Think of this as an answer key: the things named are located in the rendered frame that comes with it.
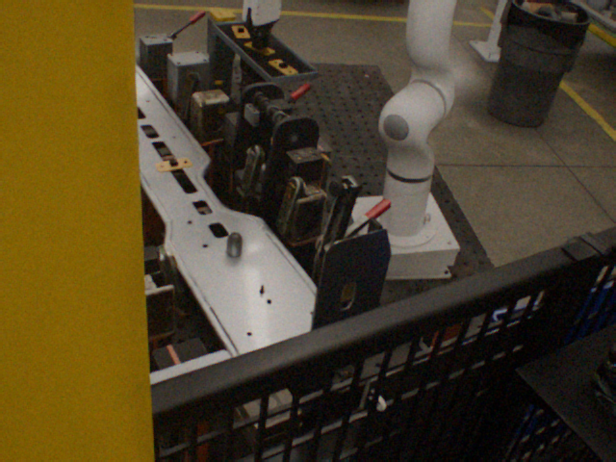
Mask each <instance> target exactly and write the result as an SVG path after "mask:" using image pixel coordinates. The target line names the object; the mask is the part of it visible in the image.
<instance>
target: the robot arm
mask: <svg viewBox="0 0 616 462"><path fill-rule="evenodd" d="M456 3H457V0H411V1H410V5H409V10H408V17H407V26H406V51H407V55H408V57H409V58H410V60H411V65H412V74H411V78H410V81H409V84H408V86H407V87H405V88H404V89H403V90H401V91H400V92H399V93H397V94H396V95H395V96H394V97H391V98H390V99H389V100H388V101H387V104H386V105H385V107H384V109H383V111H382V113H381V116H380V119H379V133H380V136H381V138H382V139H383V140H384V142H385V144H386V146H387V148H388V152H389V155H388V161H387V167H386V175H385V184H384V191H383V198H382V199H384V198H385V199H390V201H391V202H392V204H391V206H392V207H391V208H390V209H389V210H388V211H386V212H385V213H384V214H383V215H381V216H380V217H379V218H377V220H378V221H379V223H380V224H381V225H382V226H383V229H387V230H388V234H389V239H390V244H391V247H394V248H400V249H411V248H417V247H421V246H423V245H425V244H428V243H429V242H430V241H431V240H432V239H433V237H434V235H435V231H436V225H435V222H434V220H433V218H432V217H431V214H430V213H427V212H426V211H425V210H426V205H427V200H428V195H429V190H430V184H431V178H432V173H433V168H434V163H435V156H434V153H433V151H432V149H431V147H430V146H429V145H428V144H427V143H426V142H427V138H428V136H429V134H430V132H431V130H432V129H433V128H434V127H436V126H437V125H438V124H439V123H440V122H441V121H442V120H443V119H444V118H445V117H446V116H447V115H448V114H449V112H450V109H451V106H452V103H453V98H454V83H453V76H452V70H451V65H450V60H449V40H450V33H451V28H452V21H453V16H454V11H455V6H456ZM280 12H281V0H244V11H243V21H244V22H245V25H244V27H245V28H246V29H247V30H250V31H251V33H252V42H251V47H252V48H254V49H256V50H258V51H261V50H262V44H263V45H264V48H266V49H267V48H269V39H270V33H271V28H272V26H273V25H274V23H275V22H277V21H278V20H279V17H280ZM255 26H257V28H256V27H255Z"/></svg>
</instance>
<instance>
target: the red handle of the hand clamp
mask: <svg viewBox="0 0 616 462"><path fill-rule="evenodd" d="M391 204H392V202H391V201H390V199H385V198H384V199H382V200H381V201H380V202H379V203H377V204H376V205H375V206H374V207H372V208H371V209H370V210H369V211H368V212H367V213H366V214H364V215H363V216H362V217H361V218H359V219H358V220H357V221H356V222H354V223H353V224H352V225H351V226H350V227H349V228H348V229H347V230H346V233H345V236H344V240H345V239H349V238H352V237H353V236H354V235H356V234H357V233H358V232H359V231H361V230H362V229H363V228H364V227H366V226H367V225H368V224H369V223H370V218H371V217H375V219H377V218H379V217H380V216H381V215H383V214H384V213H385V212H386V211H388V210H389V209H390V208H391V207H392V206H391Z"/></svg>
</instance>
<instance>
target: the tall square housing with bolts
mask: <svg viewBox="0 0 616 462"><path fill-rule="evenodd" d="M190 72H197V73H198V75H199V77H200V83H199V87H198V91H197V92H202V91H208V90H209V61H208V60H207V59H206V58H205V57H204V56H203V55H202V54H201V53H200V52H199V51H194V52H185V53H176V54H168V55H167V95H168V96H169V98H170V108H171V109H172V110H173V111H174V112H175V113H176V114H177V113H179V111H180V108H181V104H182V101H183V97H184V93H185V88H186V87H185V85H186V80H187V78H188V75H189V73H190Z"/></svg>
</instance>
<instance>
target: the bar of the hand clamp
mask: <svg viewBox="0 0 616 462"><path fill-rule="evenodd" d="M362 189H363V185H362V184H359V183H358V182H357V181H356V180H355V179H354V178H353V177H352V176H351V175H348V176H342V177H341V180H340V183H339V182H338V181H331V182H330V184H329V186H328V190H329V193H330V194H331V196H333V197H335V198H334V201H333V204H332V208H331V211H330V214H329V217H328V220H327V223H326V225H325V228H324V232H323V235H322V238H321V243H320V246H319V249H318V253H319V254H324V253H325V251H324V249H323V248H324V246H325V245H326V244H329V243H330V242H331V243H330V245H333V244H334V243H336V242H338V241H341V240H343V239H344V236H345V233H346V231H347V226H348V223H349V220H350V217H351V214H352V212H353V209H354V206H355V203H356V200H357V197H358V194H359V192H360V190H362Z"/></svg>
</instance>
